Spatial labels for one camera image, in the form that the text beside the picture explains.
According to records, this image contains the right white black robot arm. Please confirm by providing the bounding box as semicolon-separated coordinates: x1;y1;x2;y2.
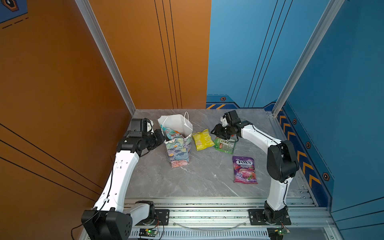
211;121;300;225

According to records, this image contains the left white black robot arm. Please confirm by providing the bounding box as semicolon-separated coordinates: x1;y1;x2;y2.
81;129;165;240

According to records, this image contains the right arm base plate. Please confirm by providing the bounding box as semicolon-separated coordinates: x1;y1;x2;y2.
248;208;292;226

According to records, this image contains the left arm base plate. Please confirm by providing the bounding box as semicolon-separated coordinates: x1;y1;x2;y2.
142;209;170;226

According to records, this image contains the circuit board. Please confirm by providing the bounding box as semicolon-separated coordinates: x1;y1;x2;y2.
267;228;291;240
139;229;159;240

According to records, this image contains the teal snack bag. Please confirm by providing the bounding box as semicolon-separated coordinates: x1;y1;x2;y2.
161;126;183;141

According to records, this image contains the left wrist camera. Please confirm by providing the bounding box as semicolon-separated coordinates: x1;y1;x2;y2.
129;118;154;135

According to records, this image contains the yellow green snack bag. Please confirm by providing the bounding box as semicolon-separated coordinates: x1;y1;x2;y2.
193;129;215;151

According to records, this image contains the purple Fox's bag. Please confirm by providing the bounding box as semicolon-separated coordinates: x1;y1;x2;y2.
232;156;258;184

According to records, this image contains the aluminium rail frame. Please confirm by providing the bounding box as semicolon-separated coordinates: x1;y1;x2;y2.
78;196;344;240

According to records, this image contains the left circuit board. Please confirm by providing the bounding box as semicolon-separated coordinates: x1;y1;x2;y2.
139;229;159;240

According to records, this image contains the floral paper gift bag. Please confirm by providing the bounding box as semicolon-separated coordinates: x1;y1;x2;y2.
158;112;193;168

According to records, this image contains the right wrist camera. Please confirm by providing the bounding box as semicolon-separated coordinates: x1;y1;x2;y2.
221;110;241;127

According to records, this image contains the green white snack bag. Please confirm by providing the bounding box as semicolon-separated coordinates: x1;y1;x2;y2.
214;137;236;154

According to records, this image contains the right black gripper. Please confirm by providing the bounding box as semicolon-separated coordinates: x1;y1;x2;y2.
209;123;234;140

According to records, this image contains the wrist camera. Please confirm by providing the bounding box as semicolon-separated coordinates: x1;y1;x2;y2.
129;118;154;135
221;110;241;127

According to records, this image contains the right circuit board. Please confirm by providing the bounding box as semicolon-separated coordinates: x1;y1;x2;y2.
267;228;291;240

